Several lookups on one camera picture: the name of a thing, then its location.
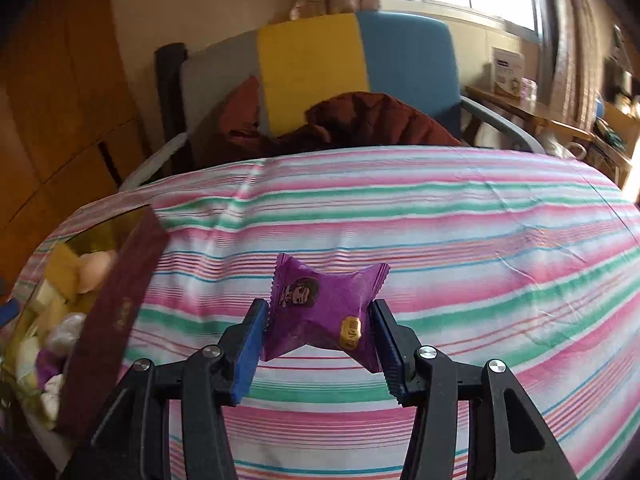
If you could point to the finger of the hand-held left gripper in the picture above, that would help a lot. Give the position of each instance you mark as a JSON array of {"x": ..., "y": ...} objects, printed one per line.
[{"x": 6, "y": 314}]

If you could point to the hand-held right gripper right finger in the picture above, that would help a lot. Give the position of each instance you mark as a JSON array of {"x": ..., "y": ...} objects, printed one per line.
[{"x": 392, "y": 355}]

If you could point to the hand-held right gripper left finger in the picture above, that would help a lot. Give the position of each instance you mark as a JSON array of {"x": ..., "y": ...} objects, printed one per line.
[{"x": 247, "y": 355}]

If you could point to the white sock blue cuff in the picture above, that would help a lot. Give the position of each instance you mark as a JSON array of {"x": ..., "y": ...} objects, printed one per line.
[{"x": 65, "y": 332}]

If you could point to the purple snack packet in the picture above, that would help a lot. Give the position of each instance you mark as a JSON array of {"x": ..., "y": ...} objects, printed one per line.
[
  {"x": 325, "y": 310},
  {"x": 47, "y": 364}
]

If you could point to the yellow sponge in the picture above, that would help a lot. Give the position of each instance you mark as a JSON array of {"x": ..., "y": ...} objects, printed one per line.
[{"x": 62, "y": 262}]

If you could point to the peach plastic bottle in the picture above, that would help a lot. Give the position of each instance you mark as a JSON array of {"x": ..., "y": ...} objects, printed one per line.
[{"x": 95, "y": 270}]

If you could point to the gold tin box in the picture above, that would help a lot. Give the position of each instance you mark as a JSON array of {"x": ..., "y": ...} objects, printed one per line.
[{"x": 115, "y": 310}]

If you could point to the striped pink green cloth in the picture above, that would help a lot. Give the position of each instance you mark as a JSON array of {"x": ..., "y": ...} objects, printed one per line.
[{"x": 450, "y": 260}]

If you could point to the wooden wardrobe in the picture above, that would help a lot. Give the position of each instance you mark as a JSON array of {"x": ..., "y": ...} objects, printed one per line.
[{"x": 60, "y": 85}]

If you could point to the dark red jacket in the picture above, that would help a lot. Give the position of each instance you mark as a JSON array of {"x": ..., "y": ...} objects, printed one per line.
[{"x": 375, "y": 120}]

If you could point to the black rolled mat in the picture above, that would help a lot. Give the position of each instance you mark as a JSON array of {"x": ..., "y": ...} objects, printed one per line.
[{"x": 170, "y": 100}]

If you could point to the wooden side table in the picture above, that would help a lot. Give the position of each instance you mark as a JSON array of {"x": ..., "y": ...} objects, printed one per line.
[{"x": 530, "y": 110}]

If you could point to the grey yellow blue chair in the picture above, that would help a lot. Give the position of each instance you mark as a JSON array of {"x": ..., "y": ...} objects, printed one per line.
[{"x": 310, "y": 70}]

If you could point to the small pink bottle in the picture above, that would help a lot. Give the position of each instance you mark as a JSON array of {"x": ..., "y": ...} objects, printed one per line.
[{"x": 529, "y": 91}]

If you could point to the white cardboard box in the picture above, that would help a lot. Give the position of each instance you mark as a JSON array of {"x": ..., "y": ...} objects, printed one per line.
[{"x": 507, "y": 70}]

